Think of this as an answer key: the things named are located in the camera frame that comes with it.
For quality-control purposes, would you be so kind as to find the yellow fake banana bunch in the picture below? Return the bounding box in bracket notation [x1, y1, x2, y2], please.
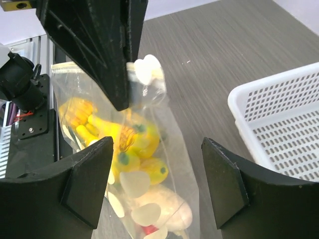
[58, 97, 168, 185]

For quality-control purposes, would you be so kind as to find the white perforated plastic basket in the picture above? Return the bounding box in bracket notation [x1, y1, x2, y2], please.
[228, 63, 319, 182]

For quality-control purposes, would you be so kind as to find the clear dotted zip top bag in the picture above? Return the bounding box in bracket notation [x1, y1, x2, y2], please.
[50, 54, 222, 239]

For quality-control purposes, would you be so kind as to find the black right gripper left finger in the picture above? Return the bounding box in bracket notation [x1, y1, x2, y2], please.
[0, 137, 113, 239]

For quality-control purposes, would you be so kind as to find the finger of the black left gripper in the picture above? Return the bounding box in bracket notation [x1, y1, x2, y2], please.
[36, 0, 148, 111]

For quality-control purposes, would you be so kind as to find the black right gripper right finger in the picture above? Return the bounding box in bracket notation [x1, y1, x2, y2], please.
[201, 138, 319, 239]

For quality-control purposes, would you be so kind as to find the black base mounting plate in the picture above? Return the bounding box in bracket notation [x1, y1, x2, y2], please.
[5, 74, 57, 178]

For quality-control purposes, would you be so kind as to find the red fake chili pepper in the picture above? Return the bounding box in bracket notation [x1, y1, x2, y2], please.
[142, 225, 159, 236]

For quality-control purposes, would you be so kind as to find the white fake radish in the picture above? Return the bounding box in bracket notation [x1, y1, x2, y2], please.
[130, 184, 192, 232]

